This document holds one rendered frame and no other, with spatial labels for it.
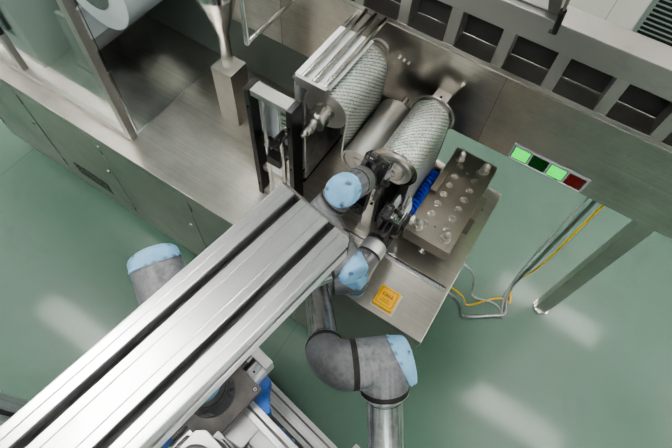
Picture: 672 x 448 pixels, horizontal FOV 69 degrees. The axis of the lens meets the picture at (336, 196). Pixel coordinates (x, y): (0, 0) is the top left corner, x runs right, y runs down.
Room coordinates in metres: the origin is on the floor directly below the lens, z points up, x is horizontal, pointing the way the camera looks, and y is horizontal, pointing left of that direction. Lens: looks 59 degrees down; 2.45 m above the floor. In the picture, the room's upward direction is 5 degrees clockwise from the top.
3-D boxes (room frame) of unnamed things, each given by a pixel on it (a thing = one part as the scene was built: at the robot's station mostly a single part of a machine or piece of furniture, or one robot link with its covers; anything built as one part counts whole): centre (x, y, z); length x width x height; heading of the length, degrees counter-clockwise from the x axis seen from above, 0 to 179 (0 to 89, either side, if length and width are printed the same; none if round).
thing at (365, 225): (0.81, -0.11, 1.05); 0.06 x 0.05 x 0.31; 152
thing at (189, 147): (1.31, 0.65, 0.88); 2.52 x 0.66 x 0.04; 62
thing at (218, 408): (0.24, 0.33, 0.87); 0.15 x 0.15 x 0.10
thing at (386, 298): (0.55, -0.19, 0.91); 0.07 x 0.07 x 0.02; 62
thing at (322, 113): (0.93, 0.07, 1.33); 0.06 x 0.06 x 0.06; 62
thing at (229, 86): (1.27, 0.42, 1.18); 0.14 x 0.14 x 0.57
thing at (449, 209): (0.89, -0.40, 1.00); 0.40 x 0.16 x 0.06; 152
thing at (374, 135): (1.00, -0.12, 1.17); 0.26 x 0.12 x 0.12; 152
